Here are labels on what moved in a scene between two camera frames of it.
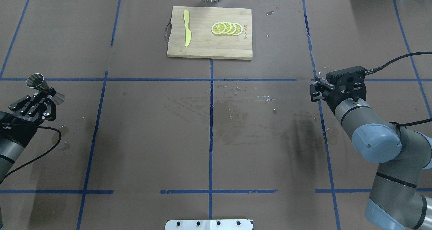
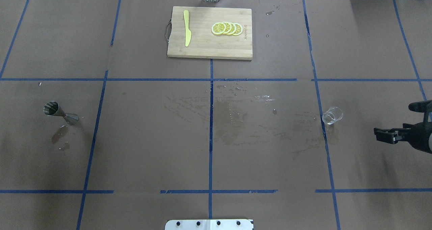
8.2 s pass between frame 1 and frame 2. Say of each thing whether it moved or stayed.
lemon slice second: stayed
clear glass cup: moved
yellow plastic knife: stayed
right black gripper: moved
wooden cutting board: stayed
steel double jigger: moved
